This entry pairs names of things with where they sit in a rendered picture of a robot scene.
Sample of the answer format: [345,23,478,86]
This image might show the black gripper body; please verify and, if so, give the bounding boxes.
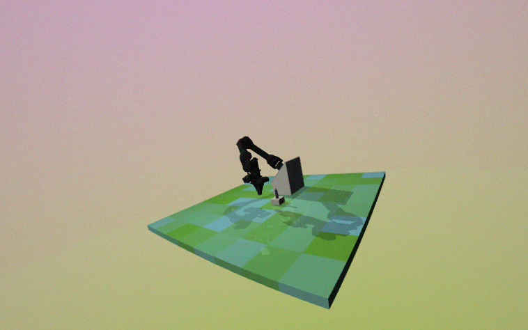
[249,168,269,184]

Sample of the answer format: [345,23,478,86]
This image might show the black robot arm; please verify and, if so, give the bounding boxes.
[236,136,283,183]

